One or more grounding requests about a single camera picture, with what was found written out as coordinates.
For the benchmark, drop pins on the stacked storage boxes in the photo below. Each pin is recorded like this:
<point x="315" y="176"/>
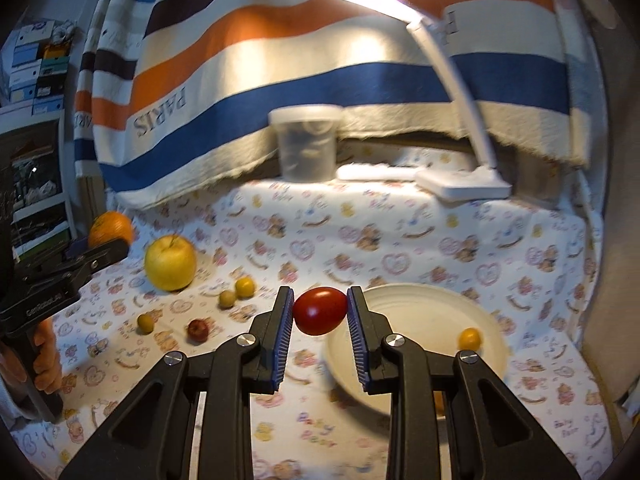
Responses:
<point x="39" y="68"/>

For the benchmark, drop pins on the yellow kumquat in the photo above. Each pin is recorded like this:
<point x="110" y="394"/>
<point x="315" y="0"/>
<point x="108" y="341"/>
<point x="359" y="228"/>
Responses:
<point x="470" y="339"/>
<point x="245" y="287"/>

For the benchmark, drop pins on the baby bear print cloth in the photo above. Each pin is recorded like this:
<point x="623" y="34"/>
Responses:
<point x="532" y="268"/>

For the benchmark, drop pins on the yellow kumquat front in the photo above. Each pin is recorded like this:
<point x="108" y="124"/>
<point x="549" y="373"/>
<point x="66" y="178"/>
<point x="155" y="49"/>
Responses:
<point x="470" y="339"/>

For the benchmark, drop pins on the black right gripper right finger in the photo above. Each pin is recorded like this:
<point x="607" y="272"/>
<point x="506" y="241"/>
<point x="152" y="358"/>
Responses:
<point x="491" y="435"/>

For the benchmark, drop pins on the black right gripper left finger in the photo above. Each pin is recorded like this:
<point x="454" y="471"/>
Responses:
<point x="149" y="434"/>

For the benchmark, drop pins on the clear plastic lidded jar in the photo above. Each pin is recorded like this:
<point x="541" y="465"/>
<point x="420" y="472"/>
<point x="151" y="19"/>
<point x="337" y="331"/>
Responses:
<point x="306" y="137"/>

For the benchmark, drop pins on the yellow kumquat centre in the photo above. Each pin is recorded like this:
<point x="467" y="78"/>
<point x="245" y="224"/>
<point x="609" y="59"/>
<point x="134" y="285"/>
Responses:
<point x="245" y="287"/>

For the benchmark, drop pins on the cream round plate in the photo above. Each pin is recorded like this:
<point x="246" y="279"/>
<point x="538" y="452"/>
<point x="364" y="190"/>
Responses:
<point x="431" y="316"/>

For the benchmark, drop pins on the small dark red apple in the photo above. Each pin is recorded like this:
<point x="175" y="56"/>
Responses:
<point x="198" y="331"/>

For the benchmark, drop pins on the brown-green round fruit front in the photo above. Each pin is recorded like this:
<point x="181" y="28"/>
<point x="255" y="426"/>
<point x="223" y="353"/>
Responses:
<point x="145" y="323"/>

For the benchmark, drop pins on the orange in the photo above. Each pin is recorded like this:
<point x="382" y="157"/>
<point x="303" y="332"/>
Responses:
<point x="112" y="225"/>

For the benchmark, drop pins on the yellow apple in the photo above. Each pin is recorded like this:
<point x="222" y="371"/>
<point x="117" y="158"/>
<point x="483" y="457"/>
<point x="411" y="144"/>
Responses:
<point x="170" y="263"/>

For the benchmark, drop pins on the red cherry tomato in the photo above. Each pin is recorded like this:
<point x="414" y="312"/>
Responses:
<point x="319" y="310"/>

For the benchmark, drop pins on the striped Paris blanket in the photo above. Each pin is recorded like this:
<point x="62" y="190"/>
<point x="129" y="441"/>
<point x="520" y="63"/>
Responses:
<point x="174" y="94"/>

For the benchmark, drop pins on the brown-green round fruit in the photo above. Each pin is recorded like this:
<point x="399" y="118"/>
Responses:
<point x="226" y="299"/>
<point x="145" y="323"/>

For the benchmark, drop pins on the white remote control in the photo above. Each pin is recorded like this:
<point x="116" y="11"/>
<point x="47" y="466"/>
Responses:
<point x="377" y="172"/>

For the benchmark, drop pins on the left hand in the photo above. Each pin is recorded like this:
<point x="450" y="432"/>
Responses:
<point x="47" y="364"/>

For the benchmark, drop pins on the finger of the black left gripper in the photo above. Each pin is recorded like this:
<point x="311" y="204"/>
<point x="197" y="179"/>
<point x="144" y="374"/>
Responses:
<point x="102" y="254"/>

